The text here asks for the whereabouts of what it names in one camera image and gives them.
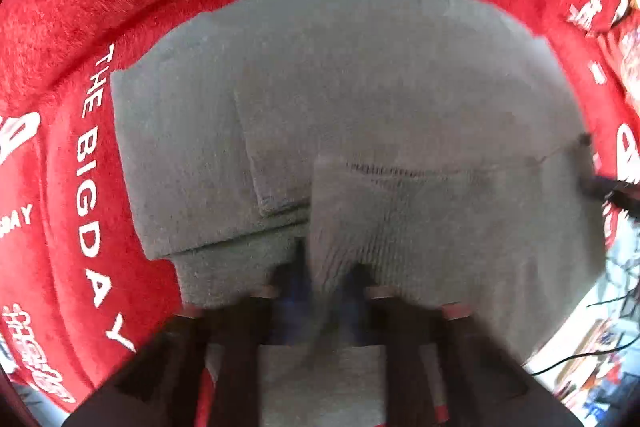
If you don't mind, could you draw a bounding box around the grey knit sweater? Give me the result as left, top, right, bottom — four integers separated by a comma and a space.
112, 0, 603, 426

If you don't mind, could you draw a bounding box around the red printed bed blanket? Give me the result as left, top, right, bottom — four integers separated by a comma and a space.
1, 0, 639, 414

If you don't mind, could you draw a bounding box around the red patterned pillow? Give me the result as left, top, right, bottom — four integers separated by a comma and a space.
597, 0, 639, 114

